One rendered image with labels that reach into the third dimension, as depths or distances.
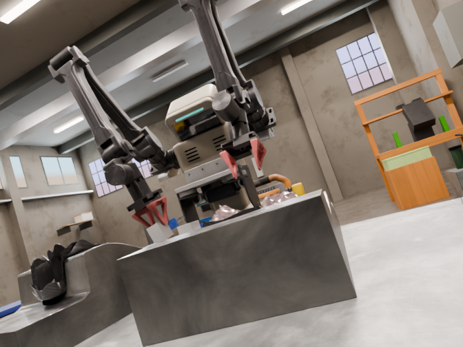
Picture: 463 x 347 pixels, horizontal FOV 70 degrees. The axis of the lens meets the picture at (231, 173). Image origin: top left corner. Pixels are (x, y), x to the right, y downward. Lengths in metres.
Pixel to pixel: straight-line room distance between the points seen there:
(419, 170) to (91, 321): 5.42
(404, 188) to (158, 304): 5.41
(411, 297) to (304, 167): 10.48
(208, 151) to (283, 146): 9.71
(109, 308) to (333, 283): 0.41
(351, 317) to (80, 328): 0.43
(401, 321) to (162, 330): 0.26
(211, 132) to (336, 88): 9.81
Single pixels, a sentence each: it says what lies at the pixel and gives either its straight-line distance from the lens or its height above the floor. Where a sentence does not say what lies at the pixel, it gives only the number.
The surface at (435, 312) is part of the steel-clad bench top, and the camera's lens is 0.32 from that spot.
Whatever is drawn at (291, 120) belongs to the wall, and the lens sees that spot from 10.95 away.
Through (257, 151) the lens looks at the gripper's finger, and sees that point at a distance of 0.86.
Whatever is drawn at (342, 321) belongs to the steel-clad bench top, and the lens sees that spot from 0.34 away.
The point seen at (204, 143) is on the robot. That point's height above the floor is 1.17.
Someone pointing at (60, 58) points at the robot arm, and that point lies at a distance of 1.24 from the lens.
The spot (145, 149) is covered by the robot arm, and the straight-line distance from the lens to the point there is 1.27.
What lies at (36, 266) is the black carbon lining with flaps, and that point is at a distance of 0.80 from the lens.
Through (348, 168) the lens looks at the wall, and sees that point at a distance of 10.71.
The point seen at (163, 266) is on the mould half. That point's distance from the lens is 0.42.
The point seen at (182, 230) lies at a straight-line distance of 0.91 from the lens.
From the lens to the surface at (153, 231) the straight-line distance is 0.98.
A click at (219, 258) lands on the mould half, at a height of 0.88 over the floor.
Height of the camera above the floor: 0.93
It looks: 5 degrees up
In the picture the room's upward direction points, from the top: 19 degrees counter-clockwise
